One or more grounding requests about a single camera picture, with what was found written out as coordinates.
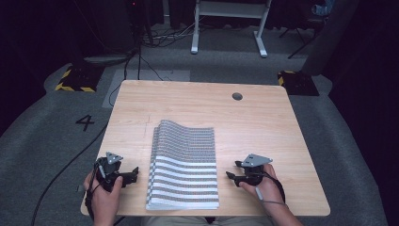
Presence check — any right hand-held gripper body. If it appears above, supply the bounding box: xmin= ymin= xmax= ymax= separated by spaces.
xmin=239 ymin=153 xmax=274 ymax=188

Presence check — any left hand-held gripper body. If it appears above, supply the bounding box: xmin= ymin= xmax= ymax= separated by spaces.
xmin=94 ymin=152 xmax=126 ymax=193

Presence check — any grey striped towel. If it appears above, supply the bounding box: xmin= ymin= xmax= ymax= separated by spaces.
xmin=145 ymin=119 xmax=220 ymax=211

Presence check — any person's right hand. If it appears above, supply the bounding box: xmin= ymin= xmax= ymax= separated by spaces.
xmin=239 ymin=163 xmax=286 ymax=212

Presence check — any person's left hand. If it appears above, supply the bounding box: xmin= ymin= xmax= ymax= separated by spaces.
xmin=83 ymin=170 xmax=124 ymax=218

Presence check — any black tripod stand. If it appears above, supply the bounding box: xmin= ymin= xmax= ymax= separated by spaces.
xmin=278 ymin=17 xmax=321 ymax=60

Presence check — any black wrist strap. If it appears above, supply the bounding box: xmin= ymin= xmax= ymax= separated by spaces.
xmin=263 ymin=171 xmax=287 ymax=204

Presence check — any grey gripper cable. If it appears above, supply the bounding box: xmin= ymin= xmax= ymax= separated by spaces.
xmin=254 ymin=186 xmax=288 ymax=207

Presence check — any long black floor cable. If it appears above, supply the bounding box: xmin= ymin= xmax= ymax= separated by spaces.
xmin=30 ymin=122 xmax=109 ymax=226

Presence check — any black yellow striped base plate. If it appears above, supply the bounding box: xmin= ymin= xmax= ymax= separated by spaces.
xmin=277 ymin=70 xmax=320 ymax=97
xmin=54 ymin=63 xmax=106 ymax=93

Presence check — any thin black cable loop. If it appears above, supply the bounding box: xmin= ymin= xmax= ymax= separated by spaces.
xmin=108 ymin=46 xmax=166 ymax=108

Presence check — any bundle of floor cables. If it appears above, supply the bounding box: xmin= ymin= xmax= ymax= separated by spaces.
xmin=140 ymin=22 xmax=203 ymax=49

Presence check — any white desk frame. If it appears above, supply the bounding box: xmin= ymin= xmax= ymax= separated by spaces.
xmin=190 ymin=0 xmax=273 ymax=58

